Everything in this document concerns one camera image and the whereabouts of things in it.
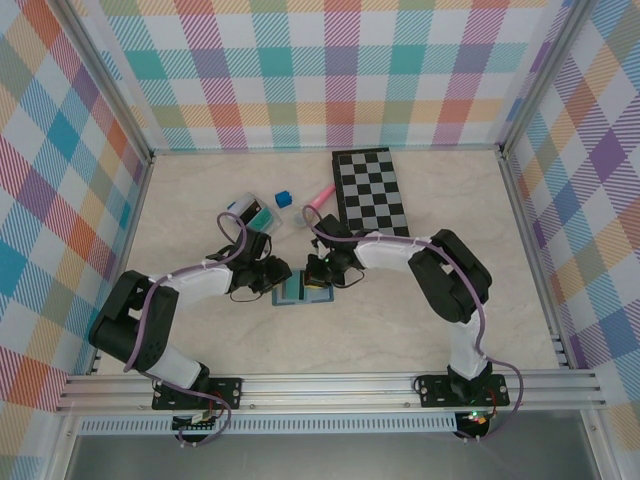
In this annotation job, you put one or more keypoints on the blue leather card holder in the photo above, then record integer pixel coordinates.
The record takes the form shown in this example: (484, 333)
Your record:
(320, 296)

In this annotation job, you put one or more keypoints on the grey card with black stripe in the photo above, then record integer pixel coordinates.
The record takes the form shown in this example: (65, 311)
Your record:
(292, 292)

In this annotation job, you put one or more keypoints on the grey-blue card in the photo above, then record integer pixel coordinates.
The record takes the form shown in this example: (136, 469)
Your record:
(276, 222)

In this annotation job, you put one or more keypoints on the silver card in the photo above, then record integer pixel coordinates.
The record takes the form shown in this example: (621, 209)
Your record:
(237, 204)

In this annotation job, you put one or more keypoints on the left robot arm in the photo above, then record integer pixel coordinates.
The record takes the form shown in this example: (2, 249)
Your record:
(205, 286)

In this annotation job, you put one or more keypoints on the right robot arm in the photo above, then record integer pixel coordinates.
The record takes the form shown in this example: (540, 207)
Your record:
(385, 257)

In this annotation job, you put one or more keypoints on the pink toy microphone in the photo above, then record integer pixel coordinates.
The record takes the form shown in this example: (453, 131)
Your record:
(322, 196)

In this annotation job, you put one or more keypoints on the small blue cube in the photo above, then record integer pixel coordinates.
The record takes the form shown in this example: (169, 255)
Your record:
(282, 198)

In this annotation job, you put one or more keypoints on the black and grey chessboard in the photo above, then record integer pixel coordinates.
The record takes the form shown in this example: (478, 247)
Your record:
(370, 190)

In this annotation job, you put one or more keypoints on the small circuit board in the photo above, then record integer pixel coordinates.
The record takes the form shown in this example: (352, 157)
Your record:
(197, 422)

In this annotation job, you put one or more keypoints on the circuit board with lit LED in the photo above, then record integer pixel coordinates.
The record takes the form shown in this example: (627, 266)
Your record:
(477, 419)

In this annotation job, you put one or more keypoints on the long aluminium mounting rail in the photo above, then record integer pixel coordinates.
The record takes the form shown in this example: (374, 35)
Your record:
(325, 390)

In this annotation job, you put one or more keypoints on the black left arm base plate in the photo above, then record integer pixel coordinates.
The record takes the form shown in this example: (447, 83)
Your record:
(230, 390)

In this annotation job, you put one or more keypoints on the aluminium frame rail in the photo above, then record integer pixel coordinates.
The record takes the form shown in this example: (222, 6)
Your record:
(137, 210)
(522, 225)
(250, 149)

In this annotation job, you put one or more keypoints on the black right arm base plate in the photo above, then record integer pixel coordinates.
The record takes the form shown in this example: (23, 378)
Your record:
(430, 387)

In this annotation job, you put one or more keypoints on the aluminium frame post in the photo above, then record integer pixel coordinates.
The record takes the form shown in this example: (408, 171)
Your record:
(107, 80)
(542, 75)

